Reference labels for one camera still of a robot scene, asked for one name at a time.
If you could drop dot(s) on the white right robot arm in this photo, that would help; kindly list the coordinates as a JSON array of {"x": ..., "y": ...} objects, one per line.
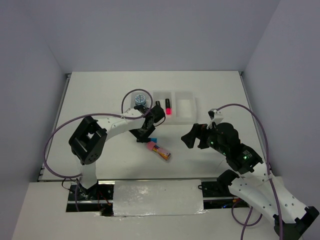
[{"x": 250, "y": 179}]

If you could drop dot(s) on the pink highlighter with black cap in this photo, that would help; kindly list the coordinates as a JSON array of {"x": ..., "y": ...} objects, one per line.
[{"x": 168, "y": 107}]

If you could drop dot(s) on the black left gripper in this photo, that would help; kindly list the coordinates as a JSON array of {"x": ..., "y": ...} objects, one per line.
[{"x": 140, "y": 137}]

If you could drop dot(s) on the pink tube of coloured pens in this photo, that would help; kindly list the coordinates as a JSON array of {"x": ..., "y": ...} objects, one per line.
[{"x": 158, "y": 150}]

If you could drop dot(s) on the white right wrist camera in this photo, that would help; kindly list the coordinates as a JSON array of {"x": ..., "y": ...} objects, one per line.
[{"x": 216, "y": 117}]

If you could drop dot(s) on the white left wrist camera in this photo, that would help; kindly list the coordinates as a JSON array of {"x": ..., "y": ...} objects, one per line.
[{"x": 131, "y": 113}]

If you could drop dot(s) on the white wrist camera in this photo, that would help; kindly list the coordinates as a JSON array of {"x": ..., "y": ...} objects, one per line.
[
  {"x": 216, "y": 117},
  {"x": 131, "y": 113}
]

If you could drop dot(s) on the blue highlighter with black cap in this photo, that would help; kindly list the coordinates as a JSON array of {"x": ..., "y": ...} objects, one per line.
[{"x": 152, "y": 139}]

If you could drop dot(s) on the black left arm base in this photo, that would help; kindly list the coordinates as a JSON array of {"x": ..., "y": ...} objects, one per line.
[{"x": 98, "y": 199}]

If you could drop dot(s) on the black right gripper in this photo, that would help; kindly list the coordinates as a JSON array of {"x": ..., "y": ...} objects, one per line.
[{"x": 188, "y": 139}]

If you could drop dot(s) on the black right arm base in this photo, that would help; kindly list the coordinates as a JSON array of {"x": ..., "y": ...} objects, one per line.
[{"x": 215, "y": 198}]

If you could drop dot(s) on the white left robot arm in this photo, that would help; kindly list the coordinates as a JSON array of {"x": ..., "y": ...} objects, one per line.
[{"x": 88, "y": 140}]

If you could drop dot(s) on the silver metal table rail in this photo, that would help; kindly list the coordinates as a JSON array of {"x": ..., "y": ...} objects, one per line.
[{"x": 160, "y": 179}]

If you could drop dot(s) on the clear three-compartment plastic organizer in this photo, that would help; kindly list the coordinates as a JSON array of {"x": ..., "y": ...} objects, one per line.
[{"x": 182, "y": 103}]

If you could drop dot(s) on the white foil-covered front panel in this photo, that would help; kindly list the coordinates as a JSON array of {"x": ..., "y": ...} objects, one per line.
[{"x": 157, "y": 198}]

